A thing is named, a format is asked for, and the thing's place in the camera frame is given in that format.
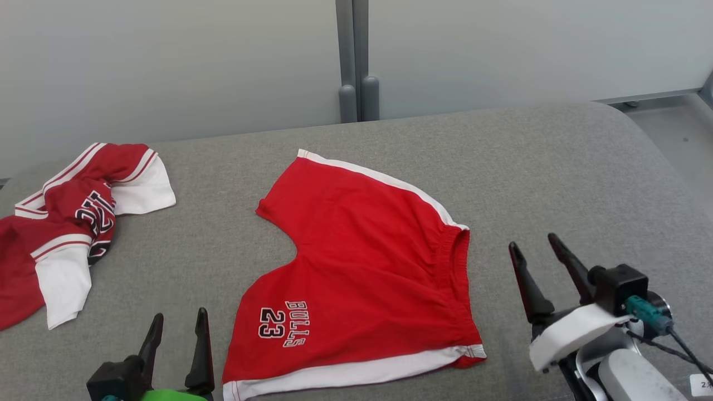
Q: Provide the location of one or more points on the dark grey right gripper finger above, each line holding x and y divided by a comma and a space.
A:
574, 267
532, 292

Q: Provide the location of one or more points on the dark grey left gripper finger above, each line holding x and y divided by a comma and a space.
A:
201, 362
151, 348

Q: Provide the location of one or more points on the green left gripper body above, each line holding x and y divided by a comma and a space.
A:
167, 396

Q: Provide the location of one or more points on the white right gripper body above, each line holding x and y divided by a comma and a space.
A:
574, 331

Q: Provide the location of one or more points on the red white basketball jersey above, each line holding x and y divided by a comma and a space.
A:
67, 206

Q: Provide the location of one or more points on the red Bulls shorts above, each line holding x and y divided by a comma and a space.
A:
362, 262

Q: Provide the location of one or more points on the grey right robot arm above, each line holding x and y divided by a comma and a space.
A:
635, 379

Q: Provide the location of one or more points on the grey fabric sofa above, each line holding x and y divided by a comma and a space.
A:
557, 178

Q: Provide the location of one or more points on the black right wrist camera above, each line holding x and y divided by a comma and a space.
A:
618, 287

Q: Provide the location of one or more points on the teal right camera connector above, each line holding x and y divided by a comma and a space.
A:
649, 314

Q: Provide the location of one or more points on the grey floor rail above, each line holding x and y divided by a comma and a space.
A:
646, 97

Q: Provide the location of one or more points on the grey metal frame corner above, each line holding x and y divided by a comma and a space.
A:
708, 92

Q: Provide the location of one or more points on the grey metal partition post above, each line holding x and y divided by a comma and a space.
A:
345, 55
367, 94

